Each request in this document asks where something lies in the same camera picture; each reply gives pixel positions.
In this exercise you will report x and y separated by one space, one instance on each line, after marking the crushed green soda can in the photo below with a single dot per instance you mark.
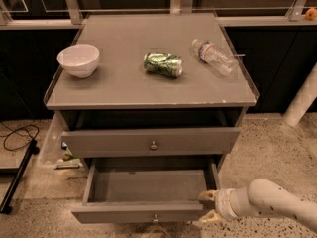
166 64

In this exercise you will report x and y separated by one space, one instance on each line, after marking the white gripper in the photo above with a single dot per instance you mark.
221 203

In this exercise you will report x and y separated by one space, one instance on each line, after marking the clear plastic water bottle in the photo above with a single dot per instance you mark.
218 59

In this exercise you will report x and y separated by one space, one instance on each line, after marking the grey drawer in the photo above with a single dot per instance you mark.
147 189
150 142

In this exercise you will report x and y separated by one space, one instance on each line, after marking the clutter beside cabinet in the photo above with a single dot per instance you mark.
68 161

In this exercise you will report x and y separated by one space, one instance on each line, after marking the black floor stand bar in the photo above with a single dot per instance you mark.
17 174

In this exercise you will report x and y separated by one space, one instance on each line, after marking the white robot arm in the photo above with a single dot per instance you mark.
272 172

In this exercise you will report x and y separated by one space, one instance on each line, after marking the grey drawer cabinet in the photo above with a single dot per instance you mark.
121 94

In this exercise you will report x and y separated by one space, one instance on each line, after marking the grey top drawer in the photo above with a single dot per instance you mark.
150 142

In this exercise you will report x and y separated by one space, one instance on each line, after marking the small orange object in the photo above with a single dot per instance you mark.
311 14

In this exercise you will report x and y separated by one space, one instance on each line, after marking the white ceramic bowl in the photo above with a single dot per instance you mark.
79 60

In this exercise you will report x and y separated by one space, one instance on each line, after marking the metal railing frame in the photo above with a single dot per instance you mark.
68 14

